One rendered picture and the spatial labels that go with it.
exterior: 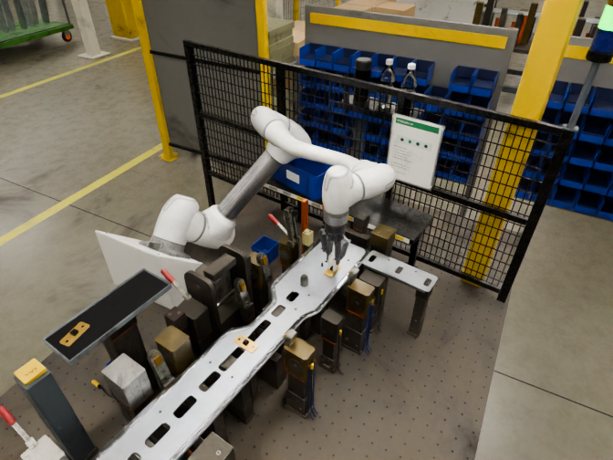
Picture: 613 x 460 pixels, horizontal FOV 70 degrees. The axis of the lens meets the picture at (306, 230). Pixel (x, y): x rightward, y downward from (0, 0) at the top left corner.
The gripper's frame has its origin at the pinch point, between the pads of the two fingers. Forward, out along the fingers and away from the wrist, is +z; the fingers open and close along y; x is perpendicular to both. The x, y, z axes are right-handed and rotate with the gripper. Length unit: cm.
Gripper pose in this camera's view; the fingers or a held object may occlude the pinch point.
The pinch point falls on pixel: (333, 262)
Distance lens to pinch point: 173.0
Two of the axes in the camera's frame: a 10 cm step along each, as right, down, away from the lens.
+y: -8.2, -3.5, 4.4
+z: -0.1, 7.9, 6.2
